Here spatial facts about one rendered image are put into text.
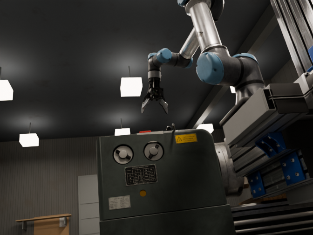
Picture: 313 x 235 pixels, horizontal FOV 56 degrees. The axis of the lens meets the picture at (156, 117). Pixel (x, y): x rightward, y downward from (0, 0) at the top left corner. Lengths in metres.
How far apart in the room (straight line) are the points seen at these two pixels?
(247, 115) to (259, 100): 0.08
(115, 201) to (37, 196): 8.84
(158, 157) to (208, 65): 0.55
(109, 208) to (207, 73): 0.73
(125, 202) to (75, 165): 8.89
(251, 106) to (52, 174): 9.61
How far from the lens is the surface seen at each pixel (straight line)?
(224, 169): 1.60
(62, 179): 10.17
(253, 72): 1.22
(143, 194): 1.40
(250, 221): 1.58
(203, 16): 1.31
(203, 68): 1.16
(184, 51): 1.64
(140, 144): 1.45
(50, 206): 10.06
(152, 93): 1.65
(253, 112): 0.85
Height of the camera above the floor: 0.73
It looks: 24 degrees up
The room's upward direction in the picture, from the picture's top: 8 degrees counter-clockwise
